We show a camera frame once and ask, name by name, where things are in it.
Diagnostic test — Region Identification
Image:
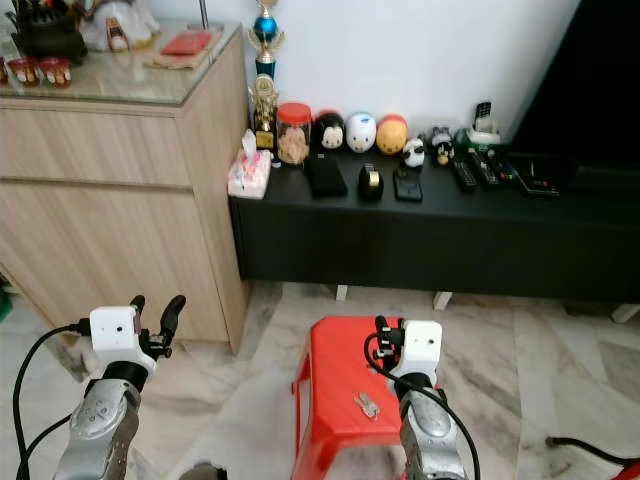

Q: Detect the silver bunch of keys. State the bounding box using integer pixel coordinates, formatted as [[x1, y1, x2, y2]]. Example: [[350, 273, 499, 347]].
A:
[[352, 391, 382, 420]]

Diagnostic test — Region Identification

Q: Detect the red plastic stool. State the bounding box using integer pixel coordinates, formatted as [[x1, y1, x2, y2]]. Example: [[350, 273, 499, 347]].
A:
[[289, 315, 423, 480]]

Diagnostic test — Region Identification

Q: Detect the black low TV console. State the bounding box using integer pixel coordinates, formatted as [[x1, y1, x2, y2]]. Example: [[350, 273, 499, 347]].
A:
[[227, 148, 640, 307]]

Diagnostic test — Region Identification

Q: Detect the light wooden cabinet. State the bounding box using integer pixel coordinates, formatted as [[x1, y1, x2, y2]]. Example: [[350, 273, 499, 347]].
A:
[[0, 25, 252, 352]]

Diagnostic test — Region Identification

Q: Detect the small flat black device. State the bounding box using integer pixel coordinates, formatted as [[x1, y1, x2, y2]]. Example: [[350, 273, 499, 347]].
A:
[[392, 166, 425, 204]]

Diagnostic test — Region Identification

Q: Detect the black tape dispenser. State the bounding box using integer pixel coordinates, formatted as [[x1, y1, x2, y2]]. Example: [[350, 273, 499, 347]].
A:
[[356, 161, 386, 204]]

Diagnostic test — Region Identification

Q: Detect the black wallet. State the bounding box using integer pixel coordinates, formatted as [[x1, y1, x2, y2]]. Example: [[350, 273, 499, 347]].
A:
[[304, 154, 350, 199]]

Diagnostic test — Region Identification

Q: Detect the pink tissue box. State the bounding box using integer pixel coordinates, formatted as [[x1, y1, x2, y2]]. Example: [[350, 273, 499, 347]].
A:
[[227, 130, 274, 200]]

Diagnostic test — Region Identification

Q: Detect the black remote control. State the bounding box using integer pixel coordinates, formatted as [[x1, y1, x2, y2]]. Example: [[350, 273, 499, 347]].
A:
[[449, 156, 479, 194], [467, 149, 500, 188], [489, 151, 522, 188]]

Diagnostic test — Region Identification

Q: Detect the small panda figurine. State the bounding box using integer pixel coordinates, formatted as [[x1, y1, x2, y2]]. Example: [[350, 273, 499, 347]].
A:
[[401, 137, 428, 170]]

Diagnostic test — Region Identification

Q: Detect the small dark figurine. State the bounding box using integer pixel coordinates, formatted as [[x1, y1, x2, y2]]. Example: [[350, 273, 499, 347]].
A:
[[427, 126, 456, 167]]

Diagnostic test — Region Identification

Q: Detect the orange round plush toy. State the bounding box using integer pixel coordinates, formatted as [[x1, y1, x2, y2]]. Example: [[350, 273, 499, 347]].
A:
[[375, 114, 410, 157]]

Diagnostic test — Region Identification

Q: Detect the white round plush toy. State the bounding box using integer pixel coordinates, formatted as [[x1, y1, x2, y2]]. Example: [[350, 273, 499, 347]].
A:
[[344, 111, 380, 156]]

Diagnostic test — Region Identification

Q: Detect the black mouse plush toy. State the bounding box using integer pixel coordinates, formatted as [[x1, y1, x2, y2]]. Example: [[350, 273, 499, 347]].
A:
[[310, 110, 348, 154]]

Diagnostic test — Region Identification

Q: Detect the clear jar red lid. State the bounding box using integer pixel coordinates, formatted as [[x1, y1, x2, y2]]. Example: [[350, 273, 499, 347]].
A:
[[276, 102, 314, 167]]

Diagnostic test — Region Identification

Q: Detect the flat black tray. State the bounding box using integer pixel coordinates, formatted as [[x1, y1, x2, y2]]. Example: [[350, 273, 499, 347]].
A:
[[505, 151, 577, 198]]

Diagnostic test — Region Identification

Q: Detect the flat red box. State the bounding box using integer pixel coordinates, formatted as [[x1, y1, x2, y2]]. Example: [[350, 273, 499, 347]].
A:
[[160, 30, 215, 58]]

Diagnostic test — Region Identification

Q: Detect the white seated figurine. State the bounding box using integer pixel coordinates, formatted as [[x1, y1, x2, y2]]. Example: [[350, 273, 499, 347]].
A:
[[85, 0, 162, 54]]

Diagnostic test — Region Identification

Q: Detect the dark teapot ornament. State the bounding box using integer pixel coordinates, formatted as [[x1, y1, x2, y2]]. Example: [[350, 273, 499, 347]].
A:
[[14, 0, 90, 64]]

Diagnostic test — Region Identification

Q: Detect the tall blue gold trophy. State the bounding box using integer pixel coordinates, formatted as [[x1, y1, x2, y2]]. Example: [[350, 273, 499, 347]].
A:
[[249, 0, 287, 80]]

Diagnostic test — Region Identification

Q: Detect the black television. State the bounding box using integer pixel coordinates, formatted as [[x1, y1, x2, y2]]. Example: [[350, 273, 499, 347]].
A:
[[509, 0, 640, 168]]

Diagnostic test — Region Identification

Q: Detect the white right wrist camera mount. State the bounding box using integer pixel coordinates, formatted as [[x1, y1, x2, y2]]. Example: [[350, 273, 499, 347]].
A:
[[399, 319, 445, 382]]

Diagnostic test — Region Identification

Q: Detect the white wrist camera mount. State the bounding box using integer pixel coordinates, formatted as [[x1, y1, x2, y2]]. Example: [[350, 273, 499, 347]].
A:
[[399, 319, 445, 382], [87, 304, 152, 377]]

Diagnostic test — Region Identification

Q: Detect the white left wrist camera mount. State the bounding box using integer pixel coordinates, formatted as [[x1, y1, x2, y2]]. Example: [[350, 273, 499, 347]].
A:
[[87, 304, 152, 377]]

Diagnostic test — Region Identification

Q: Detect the black floor cable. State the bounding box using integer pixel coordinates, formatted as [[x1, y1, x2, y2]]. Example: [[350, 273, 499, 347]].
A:
[[545, 434, 640, 472]]

